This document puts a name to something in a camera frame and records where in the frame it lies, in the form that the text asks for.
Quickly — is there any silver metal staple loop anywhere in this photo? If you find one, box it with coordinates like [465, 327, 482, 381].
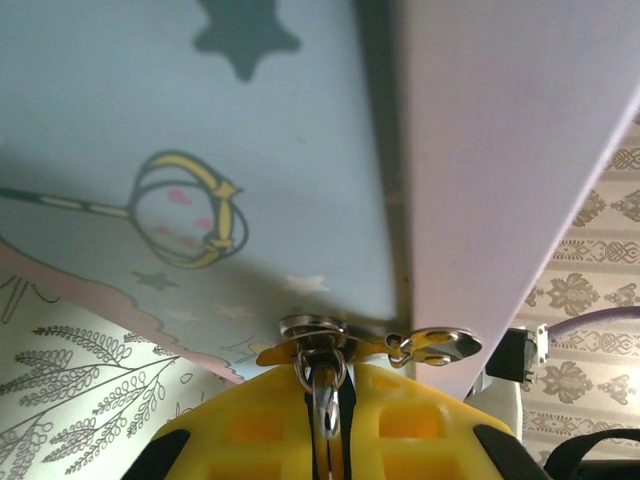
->
[277, 313, 350, 387]

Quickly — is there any blue cartoon tin box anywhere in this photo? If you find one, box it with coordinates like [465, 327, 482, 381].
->
[0, 0, 640, 401]

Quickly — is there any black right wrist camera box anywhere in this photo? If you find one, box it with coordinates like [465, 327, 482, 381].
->
[485, 322, 552, 387]

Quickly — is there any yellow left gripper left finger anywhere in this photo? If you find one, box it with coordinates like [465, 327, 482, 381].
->
[119, 363, 324, 480]

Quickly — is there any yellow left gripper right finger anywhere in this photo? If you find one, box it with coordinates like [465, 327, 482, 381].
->
[343, 362, 549, 480]

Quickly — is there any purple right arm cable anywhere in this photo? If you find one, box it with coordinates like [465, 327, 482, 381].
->
[547, 305, 640, 344]

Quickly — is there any silver metal box hasp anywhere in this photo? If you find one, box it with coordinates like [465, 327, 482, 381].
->
[256, 326, 485, 370]

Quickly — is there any thin black left gripper cable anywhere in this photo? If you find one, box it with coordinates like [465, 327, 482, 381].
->
[543, 428, 640, 480]

